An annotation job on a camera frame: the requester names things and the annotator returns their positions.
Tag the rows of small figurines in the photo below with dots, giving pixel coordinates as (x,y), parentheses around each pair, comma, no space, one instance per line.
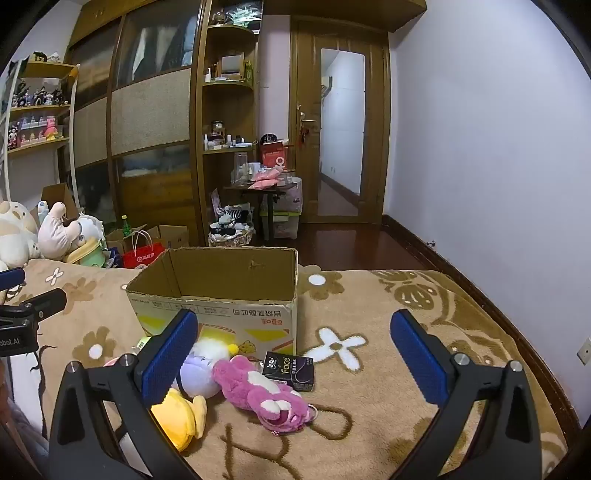
(37,97)

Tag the wooden sliding-door wardrobe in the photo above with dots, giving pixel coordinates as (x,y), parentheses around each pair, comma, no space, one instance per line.
(152,110)

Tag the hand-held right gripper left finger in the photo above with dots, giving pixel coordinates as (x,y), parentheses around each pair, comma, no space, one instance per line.
(168,357)

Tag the wall socket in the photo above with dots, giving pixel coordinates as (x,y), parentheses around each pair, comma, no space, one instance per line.
(584,351)

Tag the white-haired doll green outfit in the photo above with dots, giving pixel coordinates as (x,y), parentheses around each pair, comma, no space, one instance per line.
(87,244)

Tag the printed cardboard box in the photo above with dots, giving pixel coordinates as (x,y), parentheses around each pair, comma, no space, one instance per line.
(221,314)

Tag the wooden door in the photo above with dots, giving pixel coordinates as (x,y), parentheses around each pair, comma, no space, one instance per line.
(309,92)

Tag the wooden figurine shelf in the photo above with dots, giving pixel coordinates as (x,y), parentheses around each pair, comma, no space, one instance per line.
(41,145)

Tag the cream bear plush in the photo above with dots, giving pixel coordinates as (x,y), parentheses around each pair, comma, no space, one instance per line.
(16,235)

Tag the white fluffy pompom plush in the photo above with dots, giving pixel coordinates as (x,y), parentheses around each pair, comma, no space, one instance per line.
(212,346)

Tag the pink bear plush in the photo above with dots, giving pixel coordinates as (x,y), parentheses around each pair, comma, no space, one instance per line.
(258,392)

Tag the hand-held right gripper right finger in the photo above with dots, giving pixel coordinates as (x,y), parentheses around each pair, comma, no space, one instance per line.
(418,360)

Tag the black tissue packet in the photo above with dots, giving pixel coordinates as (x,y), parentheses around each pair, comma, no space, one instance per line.
(288,371)

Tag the red gift box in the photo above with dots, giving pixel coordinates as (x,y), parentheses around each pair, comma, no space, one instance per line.
(274,157)

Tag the flat cardboard boxes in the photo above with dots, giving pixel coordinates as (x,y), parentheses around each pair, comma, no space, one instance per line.
(173,235)

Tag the woven basket of toys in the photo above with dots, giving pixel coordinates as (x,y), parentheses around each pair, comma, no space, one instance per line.
(228,235)

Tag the clear storage bin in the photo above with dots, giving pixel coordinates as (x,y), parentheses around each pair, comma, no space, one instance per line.
(288,217)

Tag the person's grey clothing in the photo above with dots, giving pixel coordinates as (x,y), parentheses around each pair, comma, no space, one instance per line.
(18,429)

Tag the blindfolded lavender-haired doll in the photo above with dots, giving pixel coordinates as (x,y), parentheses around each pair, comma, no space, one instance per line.
(198,376)

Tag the green tissue packet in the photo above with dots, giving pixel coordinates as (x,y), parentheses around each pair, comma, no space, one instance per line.
(142,344)

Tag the pink packets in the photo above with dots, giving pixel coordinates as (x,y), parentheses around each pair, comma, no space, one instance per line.
(265,177)

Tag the open brown carton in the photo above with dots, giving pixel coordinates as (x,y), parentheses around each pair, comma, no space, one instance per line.
(57,196)

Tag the red paper shopping bag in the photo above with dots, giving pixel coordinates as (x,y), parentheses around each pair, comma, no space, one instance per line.
(143,257)

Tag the clear plastic container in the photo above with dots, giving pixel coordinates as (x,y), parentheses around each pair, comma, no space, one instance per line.
(240,168)

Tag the wooden overhead cabinet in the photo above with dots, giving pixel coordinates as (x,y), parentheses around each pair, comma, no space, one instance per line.
(346,11)

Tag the yellow plush toy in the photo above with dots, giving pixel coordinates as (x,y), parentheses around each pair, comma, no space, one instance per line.
(178,420)

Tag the small dark side table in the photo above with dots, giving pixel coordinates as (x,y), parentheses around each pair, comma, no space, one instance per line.
(263,188)

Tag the green glass bottle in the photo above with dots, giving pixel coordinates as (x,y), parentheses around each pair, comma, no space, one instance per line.
(125,226)

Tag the white and pink plush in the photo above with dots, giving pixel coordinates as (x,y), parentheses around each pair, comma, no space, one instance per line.
(53,230)

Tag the wooden corner shelf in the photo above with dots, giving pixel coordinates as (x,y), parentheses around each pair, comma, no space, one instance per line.
(199,138)

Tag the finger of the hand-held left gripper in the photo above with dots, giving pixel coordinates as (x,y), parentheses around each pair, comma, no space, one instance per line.
(11,278)
(46,302)

